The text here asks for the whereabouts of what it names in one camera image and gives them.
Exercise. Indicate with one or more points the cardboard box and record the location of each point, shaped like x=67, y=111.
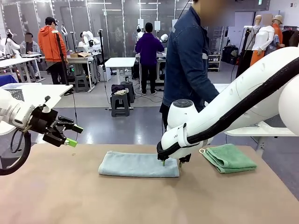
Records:
x=74, y=55

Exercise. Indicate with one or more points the person in denim jacket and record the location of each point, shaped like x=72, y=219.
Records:
x=184, y=65

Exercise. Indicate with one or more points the green towel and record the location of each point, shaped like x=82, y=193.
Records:
x=230, y=157

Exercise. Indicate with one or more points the black upright stand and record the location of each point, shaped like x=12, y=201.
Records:
x=102, y=46

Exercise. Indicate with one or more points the person in orange hoodie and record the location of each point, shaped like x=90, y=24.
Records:
x=47, y=44

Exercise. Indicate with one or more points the grey plastic stool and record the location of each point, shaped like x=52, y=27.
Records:
x=81, y=78
x=120, y=99
x=130, y=89

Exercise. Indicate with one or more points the blue-grey towel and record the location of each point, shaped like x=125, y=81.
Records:
x=137, y=164

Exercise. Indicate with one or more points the mannequin in orange shirt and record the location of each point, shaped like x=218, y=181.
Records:
x=278, y=30

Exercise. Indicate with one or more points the person in purple hoodie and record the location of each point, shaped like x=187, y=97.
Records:
x=148, y=51

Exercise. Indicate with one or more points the white shelf rack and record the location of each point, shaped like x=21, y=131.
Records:
x=215, y=64

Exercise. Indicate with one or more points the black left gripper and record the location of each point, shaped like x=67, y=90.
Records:
x=42, y=121

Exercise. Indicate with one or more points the seated person in grey jacket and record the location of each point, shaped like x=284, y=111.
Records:
x=30, y=49

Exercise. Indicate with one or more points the black tripod pole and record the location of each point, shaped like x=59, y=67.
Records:
x=61, y=54

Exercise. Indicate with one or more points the white panel on post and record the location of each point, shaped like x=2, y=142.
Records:
x=157, y=25
x=140, y=23

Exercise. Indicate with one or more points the rack of dark clothes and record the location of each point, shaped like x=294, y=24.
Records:
x=289, y=37

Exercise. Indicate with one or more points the black bags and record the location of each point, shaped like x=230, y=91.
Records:
x=230, y=54

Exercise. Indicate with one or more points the small white desk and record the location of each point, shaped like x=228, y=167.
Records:
x=120, y=62

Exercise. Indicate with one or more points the dark and beige clothes pile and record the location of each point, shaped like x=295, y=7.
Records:
x=118, y=89

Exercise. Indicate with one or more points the long white background desk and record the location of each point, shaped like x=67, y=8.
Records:
x=14, y=61

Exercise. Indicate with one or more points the mannequin in grey top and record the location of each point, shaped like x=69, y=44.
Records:
x=244, y=58

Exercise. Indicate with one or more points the person's right forearm denim sleeve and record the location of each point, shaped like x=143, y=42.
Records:
x=209, y=89

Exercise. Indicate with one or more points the seated person in white shirt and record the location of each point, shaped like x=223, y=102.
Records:
x=81, y=44

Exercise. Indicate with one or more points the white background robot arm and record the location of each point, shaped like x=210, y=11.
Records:
x=164, y=37
x=88, y=35
x=12, y=44

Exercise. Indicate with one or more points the white table with rounded edge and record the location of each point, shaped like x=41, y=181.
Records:
x=268, y=131

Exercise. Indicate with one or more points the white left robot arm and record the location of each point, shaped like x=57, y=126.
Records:
x=9, y=109

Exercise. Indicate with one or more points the white rectangular table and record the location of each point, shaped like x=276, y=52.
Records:
x=46, y=92

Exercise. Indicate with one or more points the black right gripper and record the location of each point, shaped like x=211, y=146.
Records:
x=186, y=158

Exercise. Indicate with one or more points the blue cloth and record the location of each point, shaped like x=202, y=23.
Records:
x=7, y=80

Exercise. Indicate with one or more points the mannequin in white top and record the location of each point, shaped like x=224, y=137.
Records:
x=264, y=37

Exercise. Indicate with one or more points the grey-framed workbench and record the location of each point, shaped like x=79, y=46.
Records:
x=79, y=60

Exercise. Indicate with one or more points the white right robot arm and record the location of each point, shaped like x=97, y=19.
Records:
x=257, y=77

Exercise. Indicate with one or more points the grey perforated plastic basket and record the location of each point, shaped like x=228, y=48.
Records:
x=16, y=94

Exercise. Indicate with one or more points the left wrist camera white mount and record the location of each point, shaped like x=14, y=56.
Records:
x=46, y=107

